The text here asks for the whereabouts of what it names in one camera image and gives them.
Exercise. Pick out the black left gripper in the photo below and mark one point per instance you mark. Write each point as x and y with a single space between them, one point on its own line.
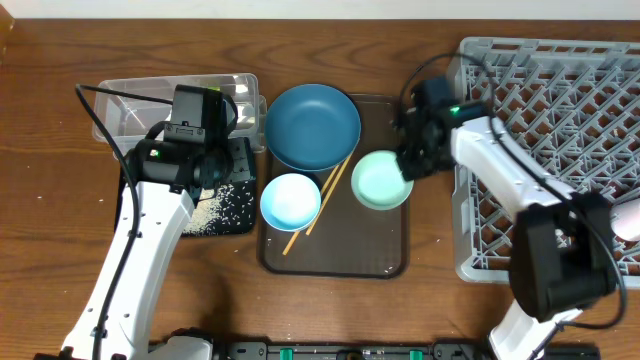
241 160

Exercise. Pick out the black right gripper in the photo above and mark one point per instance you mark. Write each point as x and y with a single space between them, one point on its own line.
415 168

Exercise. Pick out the pile of white rice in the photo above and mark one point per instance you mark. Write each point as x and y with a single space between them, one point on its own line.
229 210

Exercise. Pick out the mint green bowl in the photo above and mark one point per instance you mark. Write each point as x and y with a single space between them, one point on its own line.
377 181

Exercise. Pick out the light blue bowl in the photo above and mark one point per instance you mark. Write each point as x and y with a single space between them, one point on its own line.
290 202

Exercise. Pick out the dark blue plate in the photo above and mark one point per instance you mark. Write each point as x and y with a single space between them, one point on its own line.
312 127

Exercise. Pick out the small pink bowl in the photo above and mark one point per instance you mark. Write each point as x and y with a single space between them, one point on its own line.
625 220

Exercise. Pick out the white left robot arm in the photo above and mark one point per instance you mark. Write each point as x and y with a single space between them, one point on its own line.
116 322

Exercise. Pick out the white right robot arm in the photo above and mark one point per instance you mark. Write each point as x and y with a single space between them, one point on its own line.
561 260

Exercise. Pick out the black waste tray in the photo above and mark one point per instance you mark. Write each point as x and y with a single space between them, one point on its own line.
161 210

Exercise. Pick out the clear plastic waste bin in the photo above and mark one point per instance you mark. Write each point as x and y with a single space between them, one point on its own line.
128 120

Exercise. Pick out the brown serving tray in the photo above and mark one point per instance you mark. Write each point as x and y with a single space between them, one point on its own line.
349 239

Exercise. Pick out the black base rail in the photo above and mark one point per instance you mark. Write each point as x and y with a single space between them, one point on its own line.
264 349

